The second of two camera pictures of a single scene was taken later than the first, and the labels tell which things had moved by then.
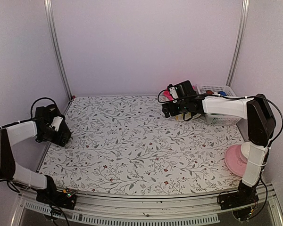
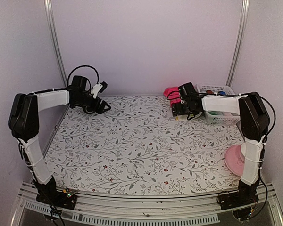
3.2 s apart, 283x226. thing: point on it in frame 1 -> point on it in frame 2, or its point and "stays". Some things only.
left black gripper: x=57 y=140 -> x=102 y=107
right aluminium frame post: x=243 y=24 stays
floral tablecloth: x=125 y=145 stays
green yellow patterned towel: x=187 y=116 stays
